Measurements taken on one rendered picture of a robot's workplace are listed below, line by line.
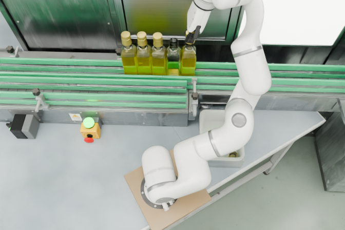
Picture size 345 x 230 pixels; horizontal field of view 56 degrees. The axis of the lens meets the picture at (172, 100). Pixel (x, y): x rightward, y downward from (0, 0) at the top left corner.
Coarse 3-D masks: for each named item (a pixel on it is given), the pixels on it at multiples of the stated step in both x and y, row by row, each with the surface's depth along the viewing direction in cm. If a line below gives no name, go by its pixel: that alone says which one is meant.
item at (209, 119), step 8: (200, 112) 135; (208, 112) 136; (216, 112) 136; (200, 120) 133; (208, 120) 141; (216, 120) 140; (224, 120) 140; (200, 128) 131; (208, 128) 139; (240, 152) 127; (224, 160) 125; (232, 160) 124
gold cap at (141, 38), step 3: (138, 33) 115; (141, 33) 115; (144, 33) 115; (138, 36) 115; (141, 36) 115; (144, 36) 115; (138, 39) 115; (141, 39) 115; (144, 39) 115; (138, 42) 117; (141, 42) 116; (144, 42) 116; (141, 45) 117; (144, 45) 118
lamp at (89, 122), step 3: (84, 120) 132; (87, 120) 132; (90, 120) 132; (93, 120) 134; (84, 123) 131; (87, 123) 131; (90, 123) 131; (93, 123) 133; (84, 126) 133; (87, 126) 131; (90, 126) 132
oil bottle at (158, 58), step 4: (152, 48) 121; (164, 48) 122; (152, 52) 120; (156, 52) 120; (160, 52) 120; (164, 52) 121; (152, 56) 121; (156, 56) 121; (160, 56) 121; (164, 56) 121; (152, 60) 123; (156, 60) 122; (160, 60) 122; (164, 60) 122; (152, 64) 125; (156, 64) 125; (160, 64) 124; (164, 64) 124; (152, 68) 127; (156, 68) 127; (160, 68) 127; (164, 68) 127; (152, 72) 130; (156, 72) 129; (160, 72) 129; (164, 72) 129
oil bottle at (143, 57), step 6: (138, 48) 121; (150, 48) 123; (138, 54) 121; (144, 54) 121; (150, 54) 123; (138, 60) 123; (144, 60) 123; (150, 60) 124; (138, 66) 126; (144, 66) 126; (150, 66) 127; (138, 72) 130; (144, 72) 130; (150, 72) 130
